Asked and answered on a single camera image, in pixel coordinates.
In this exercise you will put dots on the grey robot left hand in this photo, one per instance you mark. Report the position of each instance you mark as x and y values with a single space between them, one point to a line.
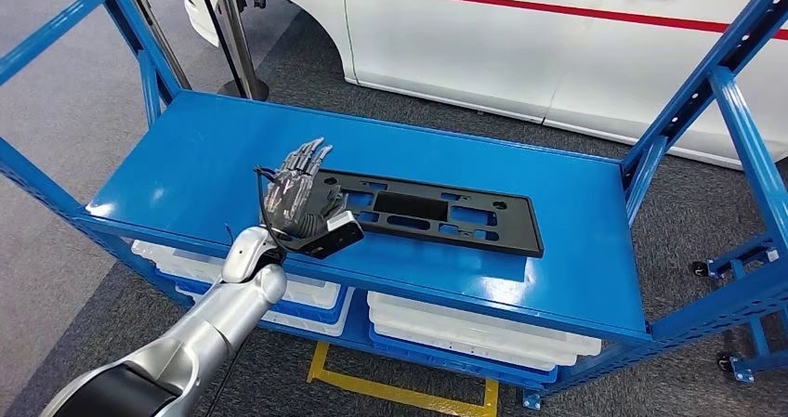
295 199

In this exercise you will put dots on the black plastic panel part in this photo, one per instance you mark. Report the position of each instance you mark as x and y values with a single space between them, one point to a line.
520 229

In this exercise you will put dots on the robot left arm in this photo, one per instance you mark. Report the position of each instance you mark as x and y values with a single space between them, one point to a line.
203 334

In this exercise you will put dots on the blue metal shelf rack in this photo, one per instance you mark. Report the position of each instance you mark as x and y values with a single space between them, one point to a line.
215 156
742 255

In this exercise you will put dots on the white plastic bin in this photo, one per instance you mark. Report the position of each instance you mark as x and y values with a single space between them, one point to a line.
431 339
431 316
308 291
314 327

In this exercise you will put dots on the white car red stripe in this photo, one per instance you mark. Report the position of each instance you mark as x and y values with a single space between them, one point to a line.
462 51

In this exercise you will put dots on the black caster wheel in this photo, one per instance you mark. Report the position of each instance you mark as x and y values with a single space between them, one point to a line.
725 362
699 268

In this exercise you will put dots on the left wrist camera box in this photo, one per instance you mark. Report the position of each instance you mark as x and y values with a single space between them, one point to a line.
335 239

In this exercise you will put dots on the chrome stanchion post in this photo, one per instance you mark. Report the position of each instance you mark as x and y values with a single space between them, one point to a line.
237 39

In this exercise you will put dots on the black stanchion post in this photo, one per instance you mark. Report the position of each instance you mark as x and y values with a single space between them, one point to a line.
154 26

